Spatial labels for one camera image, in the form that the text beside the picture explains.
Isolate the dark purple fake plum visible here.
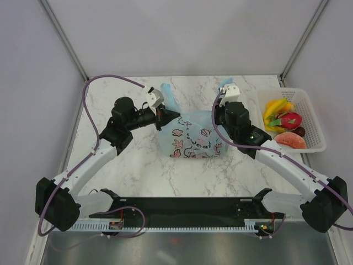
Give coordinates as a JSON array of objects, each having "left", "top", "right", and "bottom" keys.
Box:
[{"left": 292, "top": 126, "right": 306, "bottom": 137}]

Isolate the fake watermelon slice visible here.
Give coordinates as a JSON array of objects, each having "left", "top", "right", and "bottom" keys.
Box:
[{"left": 274, "top": 132, "right": 306, "bottom": 149}]

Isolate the left aluminium corner post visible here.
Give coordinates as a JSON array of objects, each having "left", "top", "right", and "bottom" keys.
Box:
[{"left": 38, "top": 0, "right": 89, "bottom": 81}]

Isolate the orange fake peach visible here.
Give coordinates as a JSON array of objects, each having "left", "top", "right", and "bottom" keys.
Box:
[{"left": 283, "top": 102, "right": 295, "bottom": 112}]

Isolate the light blue plastic bag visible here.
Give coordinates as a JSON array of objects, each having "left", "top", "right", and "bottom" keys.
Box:
[{"left": 157, "top": 77, "right": 236, "bottom": 160}]

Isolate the aluminium corner post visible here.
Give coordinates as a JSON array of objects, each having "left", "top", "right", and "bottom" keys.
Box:
[
  {"left": 38, "top": 0, "right": 89, "bottom": 81},
  {"left": 277, "top": 0, "right": 330, "bottom": 87}
]

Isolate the yellow fake banana bunch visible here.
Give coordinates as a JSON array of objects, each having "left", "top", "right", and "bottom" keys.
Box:
[{"left": 263, "top": 98, "right": 289, "bottom": 133}]

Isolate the white slotted cable duct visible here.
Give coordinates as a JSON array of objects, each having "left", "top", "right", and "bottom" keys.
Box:
[{"left": 68, "top": 219, "right": 258, "bottom": 233}]

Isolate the right aluminium corner post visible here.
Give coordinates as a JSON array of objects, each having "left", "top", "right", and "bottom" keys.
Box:
[{"left": 277, "top": 0, "right": 330, "bottom": 87}]

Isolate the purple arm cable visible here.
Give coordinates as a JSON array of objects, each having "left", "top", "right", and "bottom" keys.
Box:
[
  {"left": 211, "top": 88, "right": 353, "bottom": 240},
  {"left": 37, "top": 74, "right": 147, "bottom": 239}
]

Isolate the red fake dragon fruit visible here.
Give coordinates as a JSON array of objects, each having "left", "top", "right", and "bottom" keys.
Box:
[{"left": 268, "top": 112, "right": 302, "bottom": 130}]

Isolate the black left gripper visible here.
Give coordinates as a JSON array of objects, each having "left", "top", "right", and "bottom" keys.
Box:
[{"left": 126, "top": 104, "right": 180, "bottom": 131}]

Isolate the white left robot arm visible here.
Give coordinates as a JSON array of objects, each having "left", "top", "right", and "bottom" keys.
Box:
[{"left": 35, "top": 97, "right": 180, "bottom": 231}]

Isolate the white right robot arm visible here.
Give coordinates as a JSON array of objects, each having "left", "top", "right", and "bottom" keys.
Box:
[{"left": 211, "top": 99, "right": 352, "bottom": 233}]

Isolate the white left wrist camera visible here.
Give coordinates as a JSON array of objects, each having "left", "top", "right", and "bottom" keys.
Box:
[{"left": 143, "top": 86, "right": 164, "bottom": 109}]

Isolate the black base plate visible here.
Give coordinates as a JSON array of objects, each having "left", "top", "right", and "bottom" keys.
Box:
[{"left": 88, "top": 196, "right": 286, "bottom": 229}]

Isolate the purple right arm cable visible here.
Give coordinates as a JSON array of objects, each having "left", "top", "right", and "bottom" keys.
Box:
[{"left": 211, "top": 88, "right": 353, "bottom": 240}]

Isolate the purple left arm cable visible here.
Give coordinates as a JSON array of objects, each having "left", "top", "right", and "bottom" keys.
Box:
[{"left": 37, "top": 74, "right": 147, "bottom": 239}]

